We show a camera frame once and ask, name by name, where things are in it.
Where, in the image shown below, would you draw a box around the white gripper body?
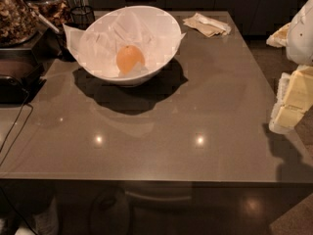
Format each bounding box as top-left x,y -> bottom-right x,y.
287,0 -> 313,66

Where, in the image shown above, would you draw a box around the orange fruit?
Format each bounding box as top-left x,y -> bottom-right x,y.
115,45 -> 145,74

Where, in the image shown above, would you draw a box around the crumpled beige napkins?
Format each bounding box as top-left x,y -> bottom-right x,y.
183,13 -> 232,37

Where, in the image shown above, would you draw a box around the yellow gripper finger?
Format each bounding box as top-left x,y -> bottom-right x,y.
269,66 -> 313,134
266,23 -> 290,48

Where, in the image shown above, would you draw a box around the glass jar of snacks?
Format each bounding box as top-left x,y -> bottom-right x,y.
0,0 -> 37,47

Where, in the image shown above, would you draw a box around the black wire mesh cup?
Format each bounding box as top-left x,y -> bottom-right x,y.
70,6 -> 95,29

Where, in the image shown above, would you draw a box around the black appliance box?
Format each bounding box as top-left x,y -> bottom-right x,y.
0,49 -> 45,104

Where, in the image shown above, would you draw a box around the white paper liner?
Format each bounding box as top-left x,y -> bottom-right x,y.
63,8 -> 187,79

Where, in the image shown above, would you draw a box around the white bowl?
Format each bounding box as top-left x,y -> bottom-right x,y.
75,5 -> 183,86

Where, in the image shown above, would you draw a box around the black cable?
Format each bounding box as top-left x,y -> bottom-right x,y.
0,88 -> 34,166

